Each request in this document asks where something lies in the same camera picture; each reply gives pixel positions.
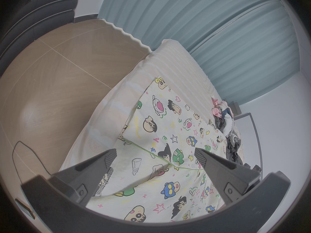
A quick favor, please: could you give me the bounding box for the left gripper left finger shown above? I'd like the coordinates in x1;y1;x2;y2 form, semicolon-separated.
49;149;117;207

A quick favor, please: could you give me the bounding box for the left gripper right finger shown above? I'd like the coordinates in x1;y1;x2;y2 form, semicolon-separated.
194;147;261;205

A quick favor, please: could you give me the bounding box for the pile of clothes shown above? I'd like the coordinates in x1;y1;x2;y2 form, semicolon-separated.
211;97;244;166

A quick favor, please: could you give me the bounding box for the bed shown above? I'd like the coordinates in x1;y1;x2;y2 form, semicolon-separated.
59;39;244;224

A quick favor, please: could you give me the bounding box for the blue-green curtain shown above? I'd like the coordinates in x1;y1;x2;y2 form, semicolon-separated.
97;0;303;106

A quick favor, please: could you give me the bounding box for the dark grey padded chair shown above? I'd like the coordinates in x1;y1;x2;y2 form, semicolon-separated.
0;0;83;68

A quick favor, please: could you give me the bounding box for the black cable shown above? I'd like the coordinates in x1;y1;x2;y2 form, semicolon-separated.
12;141;53;177

